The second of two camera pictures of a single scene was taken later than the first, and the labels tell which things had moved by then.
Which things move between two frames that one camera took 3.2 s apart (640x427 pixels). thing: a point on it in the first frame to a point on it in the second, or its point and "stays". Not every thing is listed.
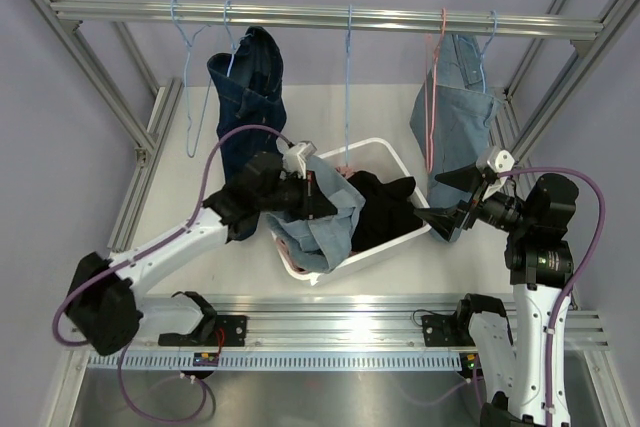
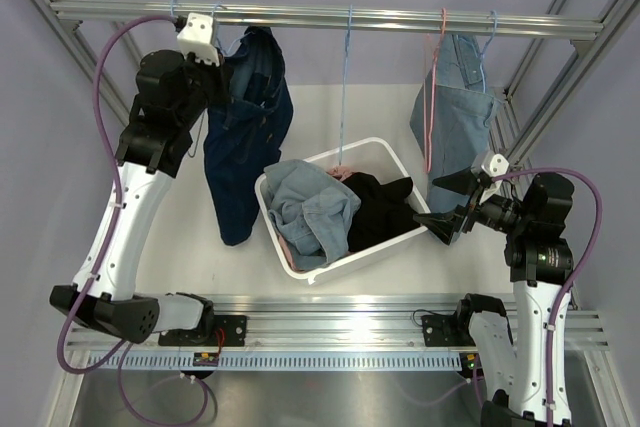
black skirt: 387,211 stays
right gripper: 446,219 stays
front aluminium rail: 329,322 stays
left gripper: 313,204 to 221,75
